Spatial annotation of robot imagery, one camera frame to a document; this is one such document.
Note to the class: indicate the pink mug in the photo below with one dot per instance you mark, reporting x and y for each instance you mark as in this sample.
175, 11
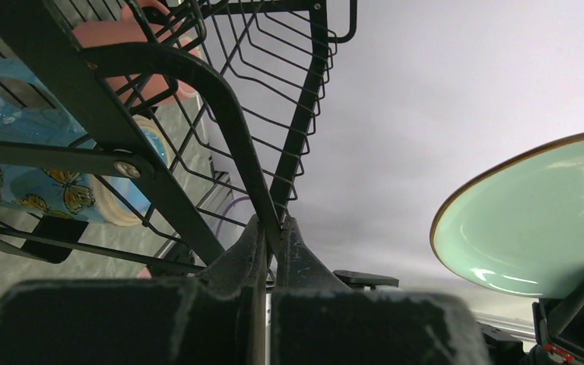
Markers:
136, 55

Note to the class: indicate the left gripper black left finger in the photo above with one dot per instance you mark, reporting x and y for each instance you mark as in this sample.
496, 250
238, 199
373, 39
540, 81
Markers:
214, 317

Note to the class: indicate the blue mug orange inside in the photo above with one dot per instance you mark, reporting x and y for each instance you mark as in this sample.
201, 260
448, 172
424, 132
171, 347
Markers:
44, 170

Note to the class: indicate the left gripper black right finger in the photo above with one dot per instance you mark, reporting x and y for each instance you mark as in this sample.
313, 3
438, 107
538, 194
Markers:
317, 319

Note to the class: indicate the black wire dish rack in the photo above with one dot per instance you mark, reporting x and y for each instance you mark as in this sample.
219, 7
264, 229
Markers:
207, 164

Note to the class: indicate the light blue flower plate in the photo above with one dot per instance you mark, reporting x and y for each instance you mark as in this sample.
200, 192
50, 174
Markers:
518, 228

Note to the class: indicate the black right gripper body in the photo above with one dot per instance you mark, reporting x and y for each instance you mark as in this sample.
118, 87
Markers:
574, 322

